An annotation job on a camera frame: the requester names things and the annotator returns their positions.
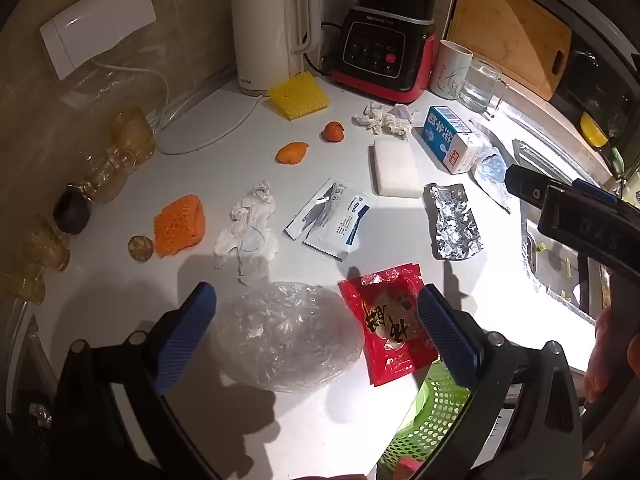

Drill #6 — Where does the white power cable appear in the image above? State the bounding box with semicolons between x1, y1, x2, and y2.
90;60;264;156

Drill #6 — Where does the black red blender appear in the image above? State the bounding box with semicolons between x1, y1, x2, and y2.
330;0;468;106

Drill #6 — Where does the yellow foam fruit net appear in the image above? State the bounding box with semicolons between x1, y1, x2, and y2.
267;72;331;121

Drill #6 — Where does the red snack packet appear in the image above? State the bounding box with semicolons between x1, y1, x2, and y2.
338;263;441;387

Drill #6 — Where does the person's right hand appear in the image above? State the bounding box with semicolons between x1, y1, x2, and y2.
584;305;640;403

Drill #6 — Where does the orange foam fruit net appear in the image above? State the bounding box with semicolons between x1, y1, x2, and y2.
153;194;206;259

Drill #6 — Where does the clear silvery plastic wrapper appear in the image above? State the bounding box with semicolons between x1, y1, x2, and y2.
470;120;513;213

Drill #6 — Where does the white sachet packet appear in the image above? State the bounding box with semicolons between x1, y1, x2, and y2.
285;178;351;241
303;193;377;262

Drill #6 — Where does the wooden cutting board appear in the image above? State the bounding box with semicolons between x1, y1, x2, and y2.
447;0;572;101

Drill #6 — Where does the white wall socket cover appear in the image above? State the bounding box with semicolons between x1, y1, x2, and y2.
40;0;157;81

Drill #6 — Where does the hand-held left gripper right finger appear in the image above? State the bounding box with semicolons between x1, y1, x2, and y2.
410;284;583;480

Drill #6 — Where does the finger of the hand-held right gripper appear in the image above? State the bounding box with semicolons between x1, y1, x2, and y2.
505;164;619;208
539;186;640;281

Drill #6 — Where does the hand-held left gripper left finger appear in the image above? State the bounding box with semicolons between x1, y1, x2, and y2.
52;281;221;480

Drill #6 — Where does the white printed mug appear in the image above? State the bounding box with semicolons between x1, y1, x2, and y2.
431;40;473;100

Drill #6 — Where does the clear plastic bag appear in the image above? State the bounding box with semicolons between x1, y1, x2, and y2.
210;281;365;393

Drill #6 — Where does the blue white milk carton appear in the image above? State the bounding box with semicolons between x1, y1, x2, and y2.
421;106;483;175

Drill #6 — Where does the crumpled aluminium foil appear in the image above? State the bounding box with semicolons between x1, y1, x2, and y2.
425;183;483;261

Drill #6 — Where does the crumpled white tissue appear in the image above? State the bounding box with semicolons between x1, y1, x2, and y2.
352;101;421;138
214;181;280;287

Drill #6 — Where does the clear glass mug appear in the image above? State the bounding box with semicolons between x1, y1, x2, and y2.
459;58;508;113

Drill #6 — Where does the black power cable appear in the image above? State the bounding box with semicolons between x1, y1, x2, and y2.
301;22;346;78

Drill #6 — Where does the dark round fruit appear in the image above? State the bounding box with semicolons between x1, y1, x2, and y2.
52;185;92;235

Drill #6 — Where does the steel sink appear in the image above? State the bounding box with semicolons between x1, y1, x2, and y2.
515;137;621;318

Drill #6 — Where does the green plastic basket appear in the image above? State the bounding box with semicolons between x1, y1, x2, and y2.
377;360;481;480

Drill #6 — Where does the amber glass cup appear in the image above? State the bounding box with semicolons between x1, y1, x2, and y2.
5;260;47;306
110;107;156;166
30;215;71;272
75;155;132;206

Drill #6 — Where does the yellow bowl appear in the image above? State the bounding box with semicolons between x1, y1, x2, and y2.
580;112;609;148

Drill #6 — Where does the white sponge block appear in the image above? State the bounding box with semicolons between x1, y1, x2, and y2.
370;137;422;197

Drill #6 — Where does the white electric kettle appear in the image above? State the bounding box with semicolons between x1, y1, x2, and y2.
230;0;321;97

